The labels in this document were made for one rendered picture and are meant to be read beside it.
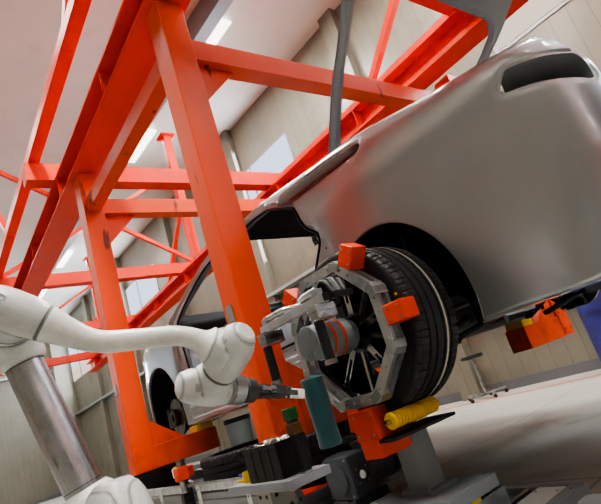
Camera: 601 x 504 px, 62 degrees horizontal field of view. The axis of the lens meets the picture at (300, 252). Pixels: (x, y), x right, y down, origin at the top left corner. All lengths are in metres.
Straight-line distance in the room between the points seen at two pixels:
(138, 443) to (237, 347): 2.78
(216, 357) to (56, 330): 0.41
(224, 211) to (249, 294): 0.44
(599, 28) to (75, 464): 6.40
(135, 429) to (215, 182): 2.16
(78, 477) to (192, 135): 1.73
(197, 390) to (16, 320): 0.49
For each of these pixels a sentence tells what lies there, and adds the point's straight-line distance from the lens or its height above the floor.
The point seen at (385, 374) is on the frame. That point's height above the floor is 0.67.
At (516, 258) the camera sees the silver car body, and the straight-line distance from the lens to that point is 1.95.
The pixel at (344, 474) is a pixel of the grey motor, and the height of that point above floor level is 0.34.
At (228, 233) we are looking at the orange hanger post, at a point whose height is 1.52.
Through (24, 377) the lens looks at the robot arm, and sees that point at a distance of 1.56.
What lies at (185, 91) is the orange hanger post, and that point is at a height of 2.35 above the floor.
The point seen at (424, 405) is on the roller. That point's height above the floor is 0.52.
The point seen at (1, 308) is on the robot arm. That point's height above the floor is 1.10.
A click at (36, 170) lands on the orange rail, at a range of 5.26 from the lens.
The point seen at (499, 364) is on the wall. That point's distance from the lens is 7.14.
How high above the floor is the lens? 0.67
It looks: 16 degrees up
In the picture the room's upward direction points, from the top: 18 degrees counter-clockwise
